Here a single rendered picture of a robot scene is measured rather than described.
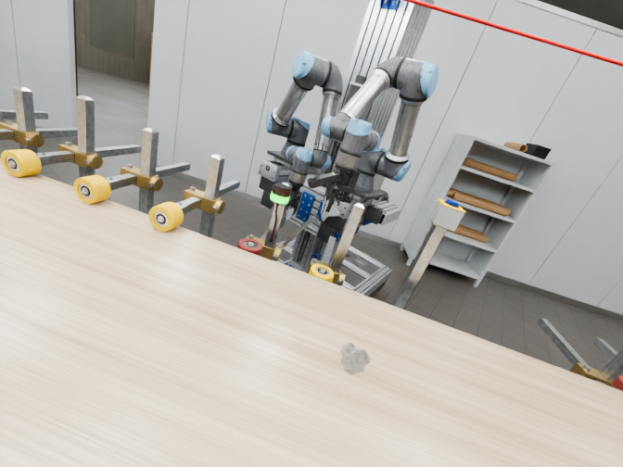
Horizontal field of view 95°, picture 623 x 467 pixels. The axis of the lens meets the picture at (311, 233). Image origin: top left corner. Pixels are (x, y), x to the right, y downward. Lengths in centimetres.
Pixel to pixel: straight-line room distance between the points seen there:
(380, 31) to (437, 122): 204
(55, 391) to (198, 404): 20
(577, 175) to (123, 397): 448
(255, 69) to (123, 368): 344
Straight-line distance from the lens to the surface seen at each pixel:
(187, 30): 406
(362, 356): 69
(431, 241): 98
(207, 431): 53
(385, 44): 184
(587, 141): 448
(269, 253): 104
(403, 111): 138
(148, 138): 116
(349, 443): 58
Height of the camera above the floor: 136
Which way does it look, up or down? 23 degrees down
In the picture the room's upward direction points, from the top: 18 degrees clockwise
